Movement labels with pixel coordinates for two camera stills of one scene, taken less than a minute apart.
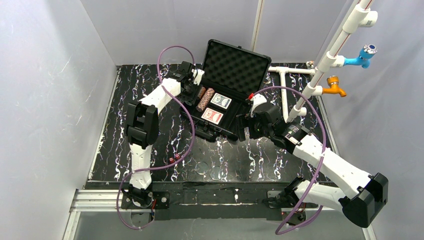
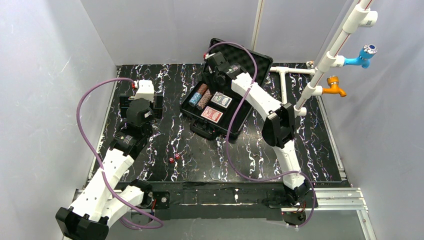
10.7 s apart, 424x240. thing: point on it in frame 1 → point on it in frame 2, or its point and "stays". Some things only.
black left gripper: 190,85 → 124,101
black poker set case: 230,74 stays
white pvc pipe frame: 361,15 stays
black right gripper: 247,122 → 212,60
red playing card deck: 212,116 stays
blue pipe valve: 366,53 stays
